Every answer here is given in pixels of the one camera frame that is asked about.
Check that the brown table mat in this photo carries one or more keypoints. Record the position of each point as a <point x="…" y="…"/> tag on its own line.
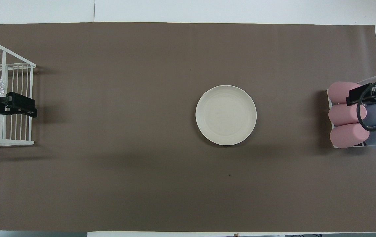
<point x="141" y="98"/>

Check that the pink plastic cup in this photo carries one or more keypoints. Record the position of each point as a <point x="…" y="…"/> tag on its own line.
<point x="342" y="114"/>
<point x="337" y="92"/>
<point x="347" y="135"/>

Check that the cream round plate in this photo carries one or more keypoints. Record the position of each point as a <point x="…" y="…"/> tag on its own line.
<point x="226" y="115"/>

